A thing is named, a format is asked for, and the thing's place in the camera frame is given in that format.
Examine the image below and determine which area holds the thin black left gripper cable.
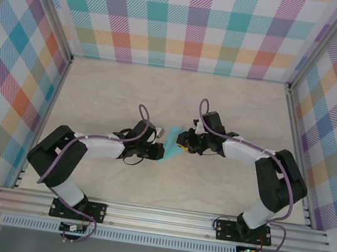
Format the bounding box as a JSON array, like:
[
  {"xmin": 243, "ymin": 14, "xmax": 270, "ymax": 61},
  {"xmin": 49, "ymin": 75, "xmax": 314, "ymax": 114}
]
[{"xmin": 121, "ymin": 154, "xmax": 144, "ymax": 168}]

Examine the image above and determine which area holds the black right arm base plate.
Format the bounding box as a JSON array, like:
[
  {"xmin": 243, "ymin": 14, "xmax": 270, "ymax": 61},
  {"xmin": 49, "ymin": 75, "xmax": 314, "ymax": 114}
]
[{"xmin": 213, "ymin": 218, "xmax": 274, "ymax": 248}]

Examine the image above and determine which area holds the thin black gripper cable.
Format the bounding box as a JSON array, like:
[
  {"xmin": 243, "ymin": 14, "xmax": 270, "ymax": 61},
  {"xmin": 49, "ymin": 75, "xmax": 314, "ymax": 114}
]
[
  {"xmin": 198, "ymin": 148, "xmax": 219, "ymax": 158},
  {"xmin": 121, "ymin": 154, "xmax": 144, "ymax": 168}
]

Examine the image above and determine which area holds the aluminium side rail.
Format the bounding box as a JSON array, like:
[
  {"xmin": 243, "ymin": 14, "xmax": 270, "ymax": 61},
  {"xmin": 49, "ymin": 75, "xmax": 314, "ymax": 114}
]
[
  {"xmin": 266, "ymin": 83, "xmax": 333, "ymax": 230},
  {"xmin": 11, "ymin": 50, "xmax": 75, "ymax": 195}
]

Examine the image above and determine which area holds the aluminium mounting rail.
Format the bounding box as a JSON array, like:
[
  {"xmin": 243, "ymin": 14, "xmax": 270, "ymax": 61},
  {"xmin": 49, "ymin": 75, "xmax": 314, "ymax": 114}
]
[{"xmin": 0, "ymin": 181, "xmax": 336, "ymax": 252}]

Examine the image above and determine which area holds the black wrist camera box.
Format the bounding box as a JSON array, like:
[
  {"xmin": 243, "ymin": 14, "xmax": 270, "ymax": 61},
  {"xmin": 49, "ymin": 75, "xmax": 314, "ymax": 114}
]
[
  {"xmin": 131, "ymin": 119, "xmax": 167, "ymax": 142},
  {"xmin": 200, "ymin": 110, "xmax": 228, "ymax": 135}
]

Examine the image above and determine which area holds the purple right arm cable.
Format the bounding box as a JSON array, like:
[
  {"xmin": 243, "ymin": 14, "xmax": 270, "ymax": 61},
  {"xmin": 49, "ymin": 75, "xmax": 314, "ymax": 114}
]
[{"xmin": 177, "ymin": 97, "xmax": 309, "ymax": 252}]

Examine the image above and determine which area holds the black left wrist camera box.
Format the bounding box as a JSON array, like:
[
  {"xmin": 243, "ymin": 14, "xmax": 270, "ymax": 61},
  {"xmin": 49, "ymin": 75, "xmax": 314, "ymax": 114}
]
[{"xmin": 131, "ymin": 119, "xmax": 167, "ymax": 142}]

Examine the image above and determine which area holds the small left circuit board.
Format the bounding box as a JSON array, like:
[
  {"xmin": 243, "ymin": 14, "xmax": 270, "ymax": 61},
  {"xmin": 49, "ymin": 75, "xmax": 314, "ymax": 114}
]
[{"xmin": 58, "ymin": 222, "xmax": 88, "ymax": 235}]

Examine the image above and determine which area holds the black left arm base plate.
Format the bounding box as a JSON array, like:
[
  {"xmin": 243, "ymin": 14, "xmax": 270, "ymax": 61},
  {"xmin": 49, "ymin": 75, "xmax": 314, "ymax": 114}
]
[{"xmin": 48, "ymin": 196, "xmax": 109, "ymax": 225}]

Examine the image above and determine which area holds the teal cloth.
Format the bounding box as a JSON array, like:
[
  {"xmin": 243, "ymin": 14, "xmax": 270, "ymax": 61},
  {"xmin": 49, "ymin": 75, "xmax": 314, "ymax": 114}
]
[{"xmin": 156, "ymin": 124, "xmax": 188, "ymax": 167}]

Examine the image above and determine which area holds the thin black right gripper cable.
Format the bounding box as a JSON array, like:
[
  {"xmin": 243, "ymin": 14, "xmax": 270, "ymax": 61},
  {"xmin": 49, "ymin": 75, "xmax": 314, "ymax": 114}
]
[{"xmin": 198, "ymin": 148, "xmax": 219, "ymax": 158}]

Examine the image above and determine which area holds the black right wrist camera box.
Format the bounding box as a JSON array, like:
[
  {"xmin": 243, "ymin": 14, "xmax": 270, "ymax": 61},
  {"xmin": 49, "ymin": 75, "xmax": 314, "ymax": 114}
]
[{"xmin": 200, "ymin": 110, "xmax": 228, "ymax": 135}]

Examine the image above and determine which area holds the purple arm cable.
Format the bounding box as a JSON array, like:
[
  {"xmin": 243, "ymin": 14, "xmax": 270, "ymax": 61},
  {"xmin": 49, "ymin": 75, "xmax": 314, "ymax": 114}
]
[
  {"xmin": 28, "ymin": 91, "xmax": 155, "ymax": 252},
  {"xmin": 177, "ymin": 97, "xmax": 309, "ymax": 252}
]

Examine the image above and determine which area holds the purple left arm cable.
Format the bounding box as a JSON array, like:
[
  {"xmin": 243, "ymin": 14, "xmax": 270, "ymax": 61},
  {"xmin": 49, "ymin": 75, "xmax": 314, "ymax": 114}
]
[{"xmin": 28, "ymin": 91, "xmax": 155, "ymax": 252}]

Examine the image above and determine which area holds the aluminium frame post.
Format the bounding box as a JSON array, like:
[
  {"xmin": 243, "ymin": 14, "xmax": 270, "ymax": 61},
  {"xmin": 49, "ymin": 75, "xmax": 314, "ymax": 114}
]
[
  {"xmin": 284, "ymin": 0, "xmax": 337, "ymax": 101},
  {"xmin": 9, "ymin": 0, "xmax": 83, "ymax": 65}
]

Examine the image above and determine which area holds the perforated metal cable tray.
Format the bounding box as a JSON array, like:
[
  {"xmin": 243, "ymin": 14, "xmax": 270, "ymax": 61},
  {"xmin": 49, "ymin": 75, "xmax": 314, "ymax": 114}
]
[{"xmin": 0, "ymin": 213, "xmax": 238, "ymax": 252}]

